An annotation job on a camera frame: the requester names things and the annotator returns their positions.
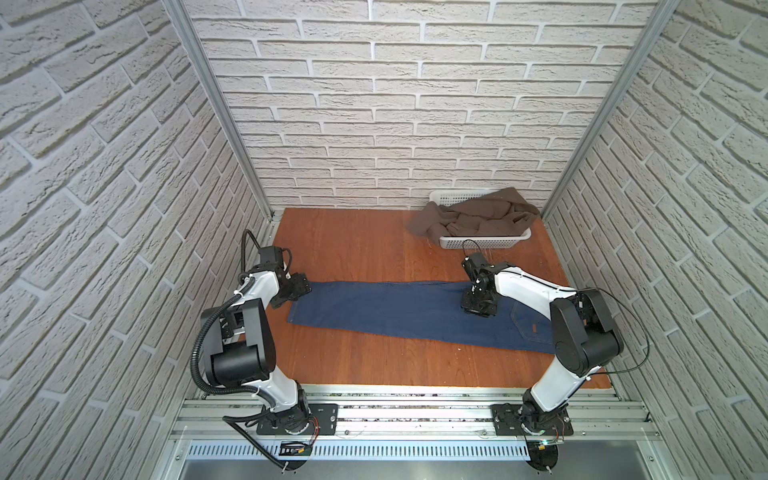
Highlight right corner aluminium post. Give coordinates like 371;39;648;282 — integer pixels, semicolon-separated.
542;0;680;220

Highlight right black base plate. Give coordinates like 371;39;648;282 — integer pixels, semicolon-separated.
491;402;574;438

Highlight brown trousers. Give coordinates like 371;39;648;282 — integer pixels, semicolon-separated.
406;187;540;243

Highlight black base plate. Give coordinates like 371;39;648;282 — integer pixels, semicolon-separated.
256;403;339;436
491;402;574;438

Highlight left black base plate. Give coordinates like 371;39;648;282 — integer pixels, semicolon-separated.
256;403;339;436

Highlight corner aluminium post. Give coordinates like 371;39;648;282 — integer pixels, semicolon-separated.
542;0;680;220
164;0;275;221

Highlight aluminium mounting rail frame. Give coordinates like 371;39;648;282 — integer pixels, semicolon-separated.
141;384;680;479

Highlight white plastic laundry basket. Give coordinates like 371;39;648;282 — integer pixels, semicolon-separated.
427;188;539;249

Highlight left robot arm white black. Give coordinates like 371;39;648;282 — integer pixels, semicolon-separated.
189;246;312;435

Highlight blue denim jeans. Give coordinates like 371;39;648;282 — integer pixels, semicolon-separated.
288;282;554;355

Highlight left corner aluminium post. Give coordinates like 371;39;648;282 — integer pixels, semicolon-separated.
164;0;275;221

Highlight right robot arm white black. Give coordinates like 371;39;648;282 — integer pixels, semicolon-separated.
461;252;624;436

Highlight thin black cable right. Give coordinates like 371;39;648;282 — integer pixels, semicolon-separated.
460;238;652;376

